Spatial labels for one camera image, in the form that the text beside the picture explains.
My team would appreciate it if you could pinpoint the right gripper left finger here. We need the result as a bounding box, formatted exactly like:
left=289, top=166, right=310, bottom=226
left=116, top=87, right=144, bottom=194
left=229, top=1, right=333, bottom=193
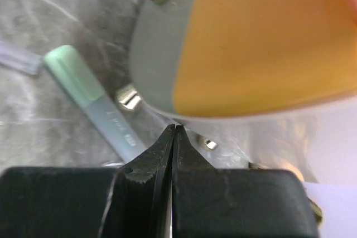
left=1, top=125, right=175, bottom=237

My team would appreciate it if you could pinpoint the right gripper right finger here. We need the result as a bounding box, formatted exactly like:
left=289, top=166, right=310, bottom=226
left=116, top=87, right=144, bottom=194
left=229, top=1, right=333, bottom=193
left=172, top=125, right=319, bottom=237

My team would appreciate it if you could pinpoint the green highlighter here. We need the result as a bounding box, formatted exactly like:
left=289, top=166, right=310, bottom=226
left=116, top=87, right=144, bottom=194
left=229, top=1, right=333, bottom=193
left=44, top=45, right=147, bottom=163

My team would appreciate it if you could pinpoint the yellow drawer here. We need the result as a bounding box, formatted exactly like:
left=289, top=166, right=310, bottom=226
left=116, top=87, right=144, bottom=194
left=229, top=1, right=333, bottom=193
left=173, top=0, right=356, bottom=117

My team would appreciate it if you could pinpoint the black thin pen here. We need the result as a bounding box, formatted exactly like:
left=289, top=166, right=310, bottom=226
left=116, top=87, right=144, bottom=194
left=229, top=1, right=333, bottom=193
left=1, top=41, right=43, bottom=76

